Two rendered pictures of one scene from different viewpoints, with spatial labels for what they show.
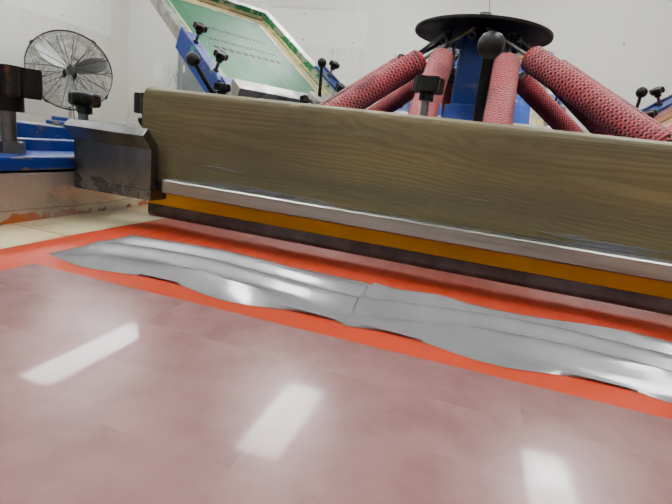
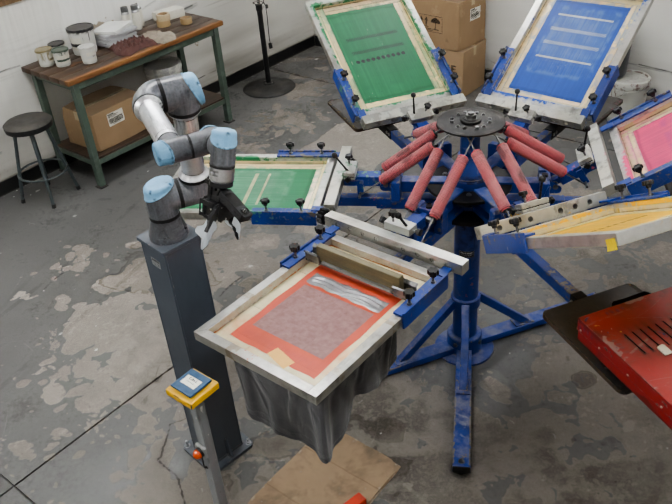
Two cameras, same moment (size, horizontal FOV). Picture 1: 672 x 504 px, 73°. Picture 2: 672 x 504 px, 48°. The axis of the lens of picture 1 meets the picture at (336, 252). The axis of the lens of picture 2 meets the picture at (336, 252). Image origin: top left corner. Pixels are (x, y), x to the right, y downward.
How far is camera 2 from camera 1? 2.75 m
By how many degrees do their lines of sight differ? 31
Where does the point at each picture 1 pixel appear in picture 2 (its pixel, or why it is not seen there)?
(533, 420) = (350, 309)
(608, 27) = not seen: outside the picture
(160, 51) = not seen: outside the picture
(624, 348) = (371, 302)
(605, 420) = (357, 310)
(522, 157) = (370, 270)
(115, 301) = (315, 292)
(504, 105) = (444, 192)
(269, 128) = (336, 257)
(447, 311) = (354, 295)
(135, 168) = (316, 259)
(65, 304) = (310, 293)
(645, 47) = not seen: outside the picture
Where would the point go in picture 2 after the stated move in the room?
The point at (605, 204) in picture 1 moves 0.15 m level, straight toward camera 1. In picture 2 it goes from (381, 279) to (350, 295)
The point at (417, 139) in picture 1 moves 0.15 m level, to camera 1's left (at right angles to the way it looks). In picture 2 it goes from (357, 265) to (322, 258)
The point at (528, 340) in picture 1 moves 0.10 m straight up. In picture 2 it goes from (359, 300) to (358, 279)
